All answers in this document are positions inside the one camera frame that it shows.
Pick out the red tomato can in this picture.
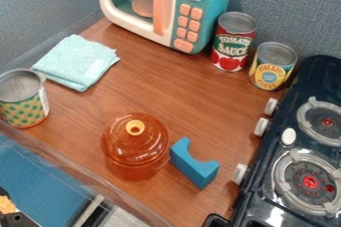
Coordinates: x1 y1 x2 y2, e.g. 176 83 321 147
208 11 259 73

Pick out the yellow pineapple can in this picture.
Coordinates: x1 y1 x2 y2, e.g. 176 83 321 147
247 41 300 92

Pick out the green dotted can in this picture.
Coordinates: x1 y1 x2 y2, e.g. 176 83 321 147
0 68 51 129

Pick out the orange toy pot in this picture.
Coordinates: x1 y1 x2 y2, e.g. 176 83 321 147
101 112 172 182

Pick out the blue block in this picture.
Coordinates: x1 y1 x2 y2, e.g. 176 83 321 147
169 135 221 190

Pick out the toy microwave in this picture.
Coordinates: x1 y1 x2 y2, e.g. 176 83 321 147
97 0 235 55

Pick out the light blue cloth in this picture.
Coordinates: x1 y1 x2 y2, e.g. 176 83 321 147
30 34 122 93

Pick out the toy stove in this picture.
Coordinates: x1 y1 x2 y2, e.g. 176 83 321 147
202 54 341 227

